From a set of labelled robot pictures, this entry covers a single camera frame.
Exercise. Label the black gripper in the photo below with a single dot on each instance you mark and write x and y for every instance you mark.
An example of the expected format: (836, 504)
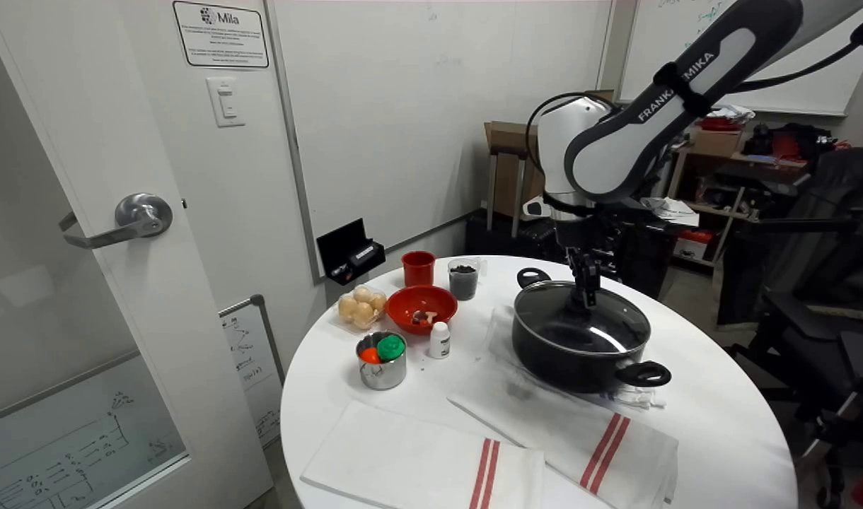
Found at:
(602, 234)

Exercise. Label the glass lid black knob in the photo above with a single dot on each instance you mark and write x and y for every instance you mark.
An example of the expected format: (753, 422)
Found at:
(544, 318)

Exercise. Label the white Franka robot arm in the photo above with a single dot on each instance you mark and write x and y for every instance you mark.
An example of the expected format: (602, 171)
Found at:
(638, 131)

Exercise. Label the black cooking pot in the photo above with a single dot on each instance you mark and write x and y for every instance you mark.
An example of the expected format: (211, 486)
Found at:
(573, 371)

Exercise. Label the white red storage box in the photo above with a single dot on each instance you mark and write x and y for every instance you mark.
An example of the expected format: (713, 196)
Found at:
(694, 247)

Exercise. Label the grey cup dark contents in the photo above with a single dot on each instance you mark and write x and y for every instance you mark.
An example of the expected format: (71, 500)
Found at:
(461, 282)

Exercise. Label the large cardboard box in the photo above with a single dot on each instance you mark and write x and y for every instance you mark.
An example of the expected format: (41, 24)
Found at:
(504, 171)

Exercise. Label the white towel red stripes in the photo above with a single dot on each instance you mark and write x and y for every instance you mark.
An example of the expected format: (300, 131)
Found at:
(403, 456)
(553, 426)

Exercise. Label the small white bottle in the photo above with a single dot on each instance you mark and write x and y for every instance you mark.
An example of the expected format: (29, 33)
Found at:
(440, 342)

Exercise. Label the wooden shelf unit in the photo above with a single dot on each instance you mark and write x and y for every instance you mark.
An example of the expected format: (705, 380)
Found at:
(732, 193)

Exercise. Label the red plastic cup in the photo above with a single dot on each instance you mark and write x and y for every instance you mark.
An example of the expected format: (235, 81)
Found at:
(416, 274)

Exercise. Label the red plastic bowl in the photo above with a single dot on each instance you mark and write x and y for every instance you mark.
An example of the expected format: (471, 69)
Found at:
(419, 309)

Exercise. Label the cardboard box on shelf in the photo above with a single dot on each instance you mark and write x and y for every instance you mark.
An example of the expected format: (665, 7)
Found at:
(723, 144)

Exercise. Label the green toy piece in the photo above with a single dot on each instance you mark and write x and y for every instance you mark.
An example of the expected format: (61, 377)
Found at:
(392, 349)

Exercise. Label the metal tin can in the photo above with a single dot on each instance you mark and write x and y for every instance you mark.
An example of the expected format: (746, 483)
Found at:
(384, 374)

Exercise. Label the black office chair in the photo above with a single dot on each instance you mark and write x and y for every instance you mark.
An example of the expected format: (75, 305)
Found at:
(817, 285)

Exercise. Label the orange toy piece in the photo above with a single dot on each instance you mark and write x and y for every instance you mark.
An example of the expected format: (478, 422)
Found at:
(368, 356)

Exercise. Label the black open marker box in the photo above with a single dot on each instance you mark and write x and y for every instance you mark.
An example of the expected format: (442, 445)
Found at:
(345, 247)

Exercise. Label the small leaning whiteboard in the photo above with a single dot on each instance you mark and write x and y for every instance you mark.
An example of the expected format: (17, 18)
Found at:
(254, 364)

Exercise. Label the white door frosted window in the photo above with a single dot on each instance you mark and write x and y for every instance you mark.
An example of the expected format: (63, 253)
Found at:
(91, 115)

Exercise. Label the large white wall board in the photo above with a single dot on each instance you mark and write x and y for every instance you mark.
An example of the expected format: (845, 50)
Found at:
(432, 115)

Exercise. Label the wall whiteboard with writing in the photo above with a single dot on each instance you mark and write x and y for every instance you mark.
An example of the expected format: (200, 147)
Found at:
(828, 89)

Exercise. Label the white light switch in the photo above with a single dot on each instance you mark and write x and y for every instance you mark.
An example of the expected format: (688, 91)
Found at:
(224, 104)

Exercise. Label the white wall sign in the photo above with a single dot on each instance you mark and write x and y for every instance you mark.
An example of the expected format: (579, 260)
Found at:
(222, 36)

